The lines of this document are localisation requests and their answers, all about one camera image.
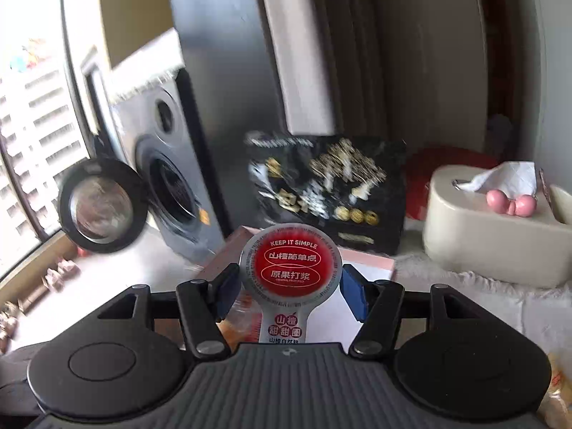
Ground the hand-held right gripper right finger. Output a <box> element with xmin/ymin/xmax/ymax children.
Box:
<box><xmin>340</xmin><ymin>263</ymin><xmax>484</xmax><ymax>359</ymax></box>

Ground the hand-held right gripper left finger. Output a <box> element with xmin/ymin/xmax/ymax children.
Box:
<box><xmin>96</xmin><ymin>263</ymin><xmax>242</xmax><ymax>359</ymax></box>

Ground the pink cardboard box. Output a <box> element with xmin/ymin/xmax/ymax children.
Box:
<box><xmin>197</xmin><ymin>226</ymin><xmax>396</xmax><ymax>345</ymax></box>

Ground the round red-label snack packet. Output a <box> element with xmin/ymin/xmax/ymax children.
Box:
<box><xmin>238</xmin><ymin>226</ymin><xmax>344</xmax><ymax>345</ymax></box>

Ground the black gold-printed snack bag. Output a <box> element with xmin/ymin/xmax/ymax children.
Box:
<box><xmin>245</xmin><ymin>130</ymin><xmax>407</xmax><ymax>255</ymax></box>

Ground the cream tissue box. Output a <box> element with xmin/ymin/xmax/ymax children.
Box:
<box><xmin>422</xmin><ymin>164</ymin><xmax>572</xmax><ymax>287</ymax></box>

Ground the grey washing machine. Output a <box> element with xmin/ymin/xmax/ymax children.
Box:
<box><xmin>109</xmin><ymin>67</ymin><xmax>226</xmax><ymax>264</ymax></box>

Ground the white knitted cloth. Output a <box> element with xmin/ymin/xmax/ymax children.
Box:
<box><xmin>395</xmin><ymin>255</ymin><xmax>572</xmax><ymax>367</ymax></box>

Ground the round black-framed mirror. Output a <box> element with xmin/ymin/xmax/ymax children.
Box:
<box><xmin>58</xmin><ymin>158</ymin><xmax>148</xmax><ymax>253</ymax></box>

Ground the pink bow ornament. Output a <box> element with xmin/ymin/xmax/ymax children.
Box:
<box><xmin>485</xmin><ymin>189</ymin><xmax>539</xmax><ymax>220</ymax></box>

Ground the white tissue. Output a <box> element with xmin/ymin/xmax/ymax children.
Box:
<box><xmin>458</xmin><ymin>161</ymin><xmax>537</xmax><ymax>195</ymax></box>

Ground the pale yellow snack packet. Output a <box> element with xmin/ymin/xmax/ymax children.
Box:
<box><xmin>536</xmin><ymin>353</ymin><xmax>572</xmax><ymax>429</ymax></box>

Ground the beige curtain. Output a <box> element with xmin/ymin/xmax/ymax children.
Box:
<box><xmin>255</xmin><ymin>0</ymin><xmax>389</xmax><ymax>137</ymax></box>

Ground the window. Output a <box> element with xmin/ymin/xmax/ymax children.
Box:
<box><xmin>0</xmin><ymin>0</ymin><xmax>90</xmax><ymax>278</ymax></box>

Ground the brown wooden door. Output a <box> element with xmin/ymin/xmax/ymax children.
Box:
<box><xmin>474</xmin><ymin>0</ymin><xmax>506</xmax><ymax>117</ymax></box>

